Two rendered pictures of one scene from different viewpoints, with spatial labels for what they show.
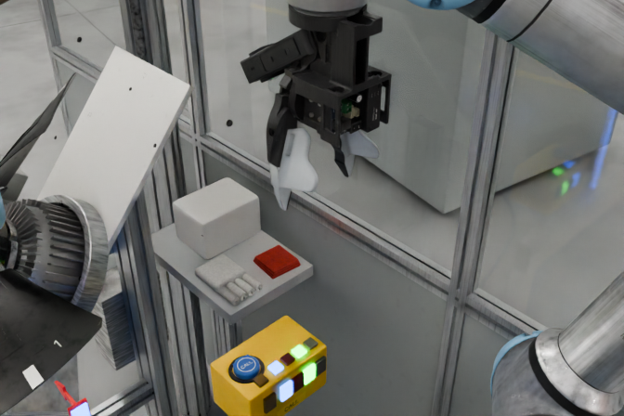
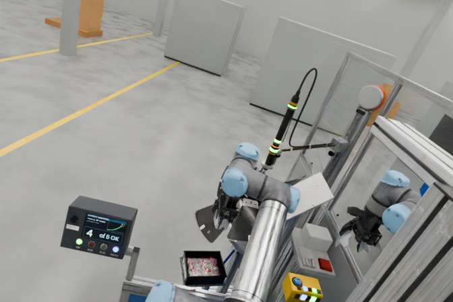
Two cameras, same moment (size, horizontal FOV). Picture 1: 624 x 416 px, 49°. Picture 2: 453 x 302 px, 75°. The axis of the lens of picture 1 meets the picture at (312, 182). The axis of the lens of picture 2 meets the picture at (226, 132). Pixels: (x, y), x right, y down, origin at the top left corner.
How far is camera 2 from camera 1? 0.56 m
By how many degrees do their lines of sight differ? 32
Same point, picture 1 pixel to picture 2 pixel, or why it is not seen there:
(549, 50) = not seen: hidden behind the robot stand
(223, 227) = (315, 241)
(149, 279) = (284, 238)
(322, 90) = (361, 227)
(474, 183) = not seen: hidden behind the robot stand
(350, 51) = (373, 224)
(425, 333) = not seen: outside the picture
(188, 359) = (275, 273)
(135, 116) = (313, 194)
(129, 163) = (303, 205)
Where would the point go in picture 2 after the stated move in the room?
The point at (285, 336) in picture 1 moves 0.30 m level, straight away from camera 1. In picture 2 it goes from (313, 283) to (334, 254)
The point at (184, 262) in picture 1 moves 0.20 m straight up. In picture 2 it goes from (297, 242) to (309, 220)
